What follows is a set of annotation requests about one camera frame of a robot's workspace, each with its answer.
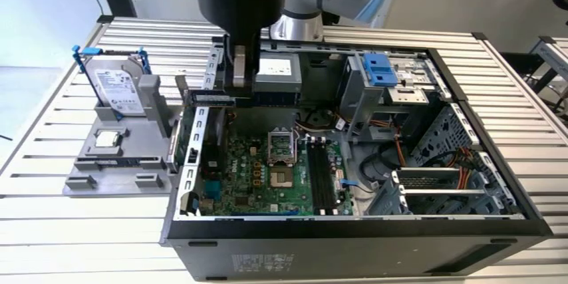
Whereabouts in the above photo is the hard disk in blue carrier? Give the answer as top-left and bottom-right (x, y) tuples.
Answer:
(69, 44), (154, 120)

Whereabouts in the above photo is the silver CPU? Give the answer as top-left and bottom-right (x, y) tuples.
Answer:
(94, 130), (121, 148)

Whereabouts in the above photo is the thin orange wire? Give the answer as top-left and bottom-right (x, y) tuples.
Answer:
(393, 130), (405, 167)

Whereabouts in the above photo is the black cable loop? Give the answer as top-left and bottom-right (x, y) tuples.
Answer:
(357, 152), (394, 194)

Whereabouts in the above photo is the grey parts rack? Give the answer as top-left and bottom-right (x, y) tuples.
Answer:
(62, 75), (186, 198)

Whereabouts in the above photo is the CPU socket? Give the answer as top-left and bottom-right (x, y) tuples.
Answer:
(269, 168), (296, 191)

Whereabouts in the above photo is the perforated metal disk bay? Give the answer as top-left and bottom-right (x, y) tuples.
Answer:
(365, 102), (529, 217)

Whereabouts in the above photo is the green graphics card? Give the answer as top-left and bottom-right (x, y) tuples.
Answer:
(164, 74), (198, 174)

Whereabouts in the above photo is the metal optical drive cage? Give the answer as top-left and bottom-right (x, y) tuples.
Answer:
(344, 51), (438, 135)

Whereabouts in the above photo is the dark post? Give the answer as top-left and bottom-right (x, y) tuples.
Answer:
(104, 0), (140, 19)

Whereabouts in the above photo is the black RAM slot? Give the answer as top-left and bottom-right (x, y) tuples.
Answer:
(318, 136), (334, 215)
(308, 136), (322, 215)
(312, 136), (328, 215)

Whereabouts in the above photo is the white yellow wire bundle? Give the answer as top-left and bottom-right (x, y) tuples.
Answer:
(294, 123), (333, 138)

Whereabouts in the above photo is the black case fan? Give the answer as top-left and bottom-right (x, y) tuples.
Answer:
(208, 107), (228, 152)

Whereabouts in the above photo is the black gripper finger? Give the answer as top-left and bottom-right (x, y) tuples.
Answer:
(224, 36), (262, 99)

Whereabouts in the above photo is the RAM stick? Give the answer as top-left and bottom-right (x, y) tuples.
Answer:
(189, 90), (297, 108)
(94, 158), (142, 168)

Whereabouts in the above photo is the blue expansion slot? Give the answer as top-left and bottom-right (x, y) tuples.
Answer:
(228, 210), (298, 217)

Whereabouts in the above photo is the wire locking lever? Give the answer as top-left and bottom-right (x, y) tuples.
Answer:
(292, 132), (312, 167)

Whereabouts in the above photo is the grey power supply unit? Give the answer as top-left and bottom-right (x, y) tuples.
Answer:
(216, 51), (304, 126)

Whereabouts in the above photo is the black PC case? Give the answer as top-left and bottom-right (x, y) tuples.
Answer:
(157, 35), (556, 281)

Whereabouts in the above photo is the blue drive latch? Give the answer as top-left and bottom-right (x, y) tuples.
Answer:
(362, 51), (397, 87)

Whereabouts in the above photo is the orange yellow wire bundle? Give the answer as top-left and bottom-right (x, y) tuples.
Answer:
(445, 146), (478, 194)

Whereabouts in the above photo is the green Dell motherboard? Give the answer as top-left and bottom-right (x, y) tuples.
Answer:
(194, 129), (356, 217)

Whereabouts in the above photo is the aluminium frame table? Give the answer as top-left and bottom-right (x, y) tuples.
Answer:
(522, 34), (568, 115)

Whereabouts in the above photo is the metal socket cover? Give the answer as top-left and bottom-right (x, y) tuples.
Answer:
(265, 126), (297, 168)

